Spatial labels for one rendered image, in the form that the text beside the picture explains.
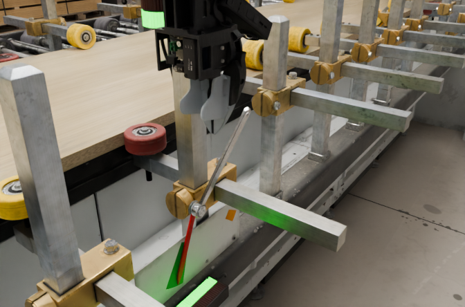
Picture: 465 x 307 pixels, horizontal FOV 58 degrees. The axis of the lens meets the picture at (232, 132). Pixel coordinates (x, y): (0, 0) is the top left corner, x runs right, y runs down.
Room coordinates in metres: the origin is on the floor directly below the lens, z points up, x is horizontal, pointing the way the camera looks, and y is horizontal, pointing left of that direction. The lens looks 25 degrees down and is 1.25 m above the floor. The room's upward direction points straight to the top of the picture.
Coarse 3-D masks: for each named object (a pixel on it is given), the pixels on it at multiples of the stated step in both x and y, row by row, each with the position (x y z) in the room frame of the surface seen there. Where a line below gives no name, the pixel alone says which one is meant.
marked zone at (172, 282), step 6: (180, 246) 0.54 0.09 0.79; (180, 252) 0.54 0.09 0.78; (180, 258) 0.54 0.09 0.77; (174, 264) 0.53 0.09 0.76; (174, 270) 0.53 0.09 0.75; (174, 276) 0.53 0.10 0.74; (168, 282) 0.52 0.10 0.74; (174, 282) 0.53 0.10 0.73; (180, 282) 0.54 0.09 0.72; (168, 288) 0.52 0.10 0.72
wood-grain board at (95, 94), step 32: (320, 0) 2.65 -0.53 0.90; (352, 0) 2.65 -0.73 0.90; (384, 0) 2.65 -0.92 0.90; (0, 64) 1.23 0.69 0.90; (32, 64) 1.23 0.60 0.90; (64, 64) 1.23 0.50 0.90; (96, 64) 1.23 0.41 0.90; (128, 64) 1.23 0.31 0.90; (64, 96) 0.95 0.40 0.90; (96, 96) 0.95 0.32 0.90; (128, 96) 0.95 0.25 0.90; (160, 96) 0.95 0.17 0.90; (0, 128) 0.76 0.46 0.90; (64, 128) 0.76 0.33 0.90; (96, 128) 0.76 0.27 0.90; (0, 160) 0.63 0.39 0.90; (64, 160) 0.64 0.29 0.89
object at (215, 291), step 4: (216, 284) 0.55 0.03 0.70; (220, 284) 0.55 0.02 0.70; (212, 288) 0.54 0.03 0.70; (216, 288) 0.54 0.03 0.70; (220, 288) 0.54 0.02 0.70; (208, 292) 0.53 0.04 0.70; (212, 292) 0.53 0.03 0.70; (216, 292) 0.53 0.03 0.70; (204, 296) 0.52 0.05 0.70; (208, 296) 0.52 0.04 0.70; (212, 296) 0.52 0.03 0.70; (216, 296) 0.52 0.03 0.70; (200, 300) 0.51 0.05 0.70; (204, 300) 0.51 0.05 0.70; (208, 300) 0.51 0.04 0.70; (196, 304) 0.51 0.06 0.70; (200, 304) 0.51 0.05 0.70; (204, 304) 0.51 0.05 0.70
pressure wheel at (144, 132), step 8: (128, 128) 0.75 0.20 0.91; (136, 128) 0.75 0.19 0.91; (144, 128) 0.74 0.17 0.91; (152, 128) 0.76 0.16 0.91; (160, 128) 0.75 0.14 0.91; (128, 136) 0.71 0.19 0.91; (136, 136) 0.71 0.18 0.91; (144, 136) 0.71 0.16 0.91; (152, 136) 0.71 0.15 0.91; (160, 136) 0.72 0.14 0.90; (128, 144) 0.71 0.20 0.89; (136, 144) 0.70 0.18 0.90; (144, 144) 0.70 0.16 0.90; (152, 144) 0.70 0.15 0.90; (160, 144) 0.72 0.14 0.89; (136, 152) 0.70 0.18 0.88; (144, 152) 0.70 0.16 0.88; (152, 152) 0.70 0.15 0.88
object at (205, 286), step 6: (204, 282) 0.55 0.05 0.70; (210, 282) 0.55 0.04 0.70; (216, 282) 0.55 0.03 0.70; (198, 288) 0.54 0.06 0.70; (204, 288) 0.54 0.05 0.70; (192, 294) 0.53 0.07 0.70; (198, 294) 0.53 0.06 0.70; (186, 300) 0.51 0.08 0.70; (192, 300) 0.51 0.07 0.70; (180, 306) 0.50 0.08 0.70; (186, 306) 0.50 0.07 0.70
